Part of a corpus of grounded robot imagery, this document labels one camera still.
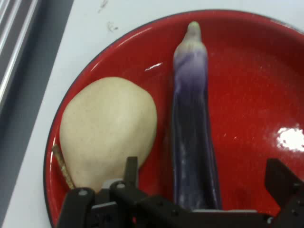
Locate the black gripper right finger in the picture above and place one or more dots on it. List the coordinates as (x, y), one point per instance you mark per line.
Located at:
(288, 190)

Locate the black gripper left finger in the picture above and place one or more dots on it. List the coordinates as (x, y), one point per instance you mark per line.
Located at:
(123, 202)

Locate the cream toy pear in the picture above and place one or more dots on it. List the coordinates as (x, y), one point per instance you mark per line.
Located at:
(107, 133)

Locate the purple toy eggplant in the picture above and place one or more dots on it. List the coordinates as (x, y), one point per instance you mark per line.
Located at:
(192, 133)

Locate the red enamel plate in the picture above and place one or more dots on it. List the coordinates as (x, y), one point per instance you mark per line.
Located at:
(247, 99)

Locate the aluminium frame rail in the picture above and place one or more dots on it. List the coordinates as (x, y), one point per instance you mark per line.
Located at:
(12, 42)

